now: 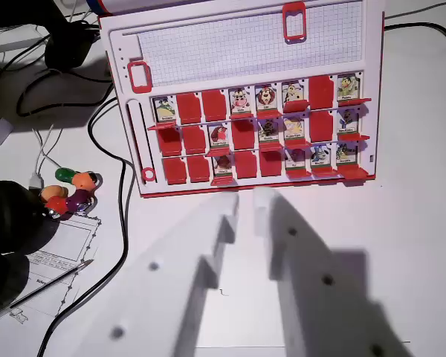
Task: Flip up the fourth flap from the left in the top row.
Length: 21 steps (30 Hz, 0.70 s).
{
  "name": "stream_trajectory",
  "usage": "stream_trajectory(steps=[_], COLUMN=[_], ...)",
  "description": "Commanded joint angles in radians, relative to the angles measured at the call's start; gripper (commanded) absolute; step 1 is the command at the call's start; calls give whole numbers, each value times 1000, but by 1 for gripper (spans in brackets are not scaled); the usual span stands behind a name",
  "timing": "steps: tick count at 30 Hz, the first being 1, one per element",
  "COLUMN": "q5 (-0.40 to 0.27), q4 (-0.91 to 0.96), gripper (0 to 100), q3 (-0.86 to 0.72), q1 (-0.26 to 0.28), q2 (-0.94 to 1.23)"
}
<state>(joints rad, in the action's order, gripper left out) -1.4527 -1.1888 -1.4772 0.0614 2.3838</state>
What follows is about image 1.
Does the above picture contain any printed paper sheet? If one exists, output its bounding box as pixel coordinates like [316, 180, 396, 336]
[0, 213, 103, 325]

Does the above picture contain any clear ballpoint pen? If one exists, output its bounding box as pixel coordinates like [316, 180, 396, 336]
[0, 259, 94, 325]

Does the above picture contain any black round pad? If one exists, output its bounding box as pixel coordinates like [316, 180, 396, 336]
[0, 251, 32, 318]
[0, 180, 62, 255]

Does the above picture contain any small white card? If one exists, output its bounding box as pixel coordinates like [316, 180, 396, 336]
[0, 118, 16, 146]

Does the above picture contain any red and white game board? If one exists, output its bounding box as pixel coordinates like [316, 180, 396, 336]
[96, 0, 386, 199]

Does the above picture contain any black box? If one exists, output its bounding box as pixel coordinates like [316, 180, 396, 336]
[44, 20, 100, 69]

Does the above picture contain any white blue red box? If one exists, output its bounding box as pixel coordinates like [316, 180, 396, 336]
[84, 0, 117, 19]

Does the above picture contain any white power adapter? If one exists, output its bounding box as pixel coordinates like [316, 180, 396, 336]
[0, 24, 42, 54]

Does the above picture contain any large black object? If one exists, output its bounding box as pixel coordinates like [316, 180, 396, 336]
[0, 0, 106, 31]

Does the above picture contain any long black cable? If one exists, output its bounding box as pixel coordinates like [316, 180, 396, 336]
[36, 97, 137, 357]

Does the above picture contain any colourful bead chain toy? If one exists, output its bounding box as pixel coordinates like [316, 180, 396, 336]
[39, 167, 103, 222]

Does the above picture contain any white usb cable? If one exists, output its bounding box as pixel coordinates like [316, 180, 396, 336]
[28, 124, 66, 189]

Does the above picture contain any looped black cable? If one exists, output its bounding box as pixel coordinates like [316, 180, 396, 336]
[16, 68, 114, 118]

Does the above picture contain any thin grey cable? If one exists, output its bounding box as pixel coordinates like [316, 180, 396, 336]
[384, 1, 446, 19]

